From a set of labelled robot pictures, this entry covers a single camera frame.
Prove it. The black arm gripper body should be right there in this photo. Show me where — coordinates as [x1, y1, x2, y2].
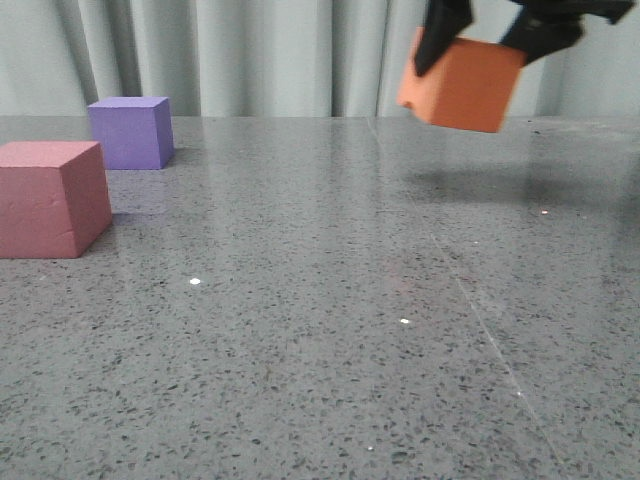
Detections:
[512, 0, 635, 25]

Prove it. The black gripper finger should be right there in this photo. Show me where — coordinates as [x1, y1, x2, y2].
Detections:
[414, 0, 473, 77]
[499, 12, 584, 65]

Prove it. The orange foam cube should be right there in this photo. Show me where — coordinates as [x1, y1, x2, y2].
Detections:
[396, 27, 526, 133]

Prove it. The pale green curtain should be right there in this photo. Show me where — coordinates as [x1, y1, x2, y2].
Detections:
[0, 0, 640, 119]

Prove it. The purple foam cube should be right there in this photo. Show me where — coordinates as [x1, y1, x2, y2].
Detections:
[88, 96, 175, 170]

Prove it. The pink foam cube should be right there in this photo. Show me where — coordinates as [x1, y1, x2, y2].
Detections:
[1, 141, 112, 259]

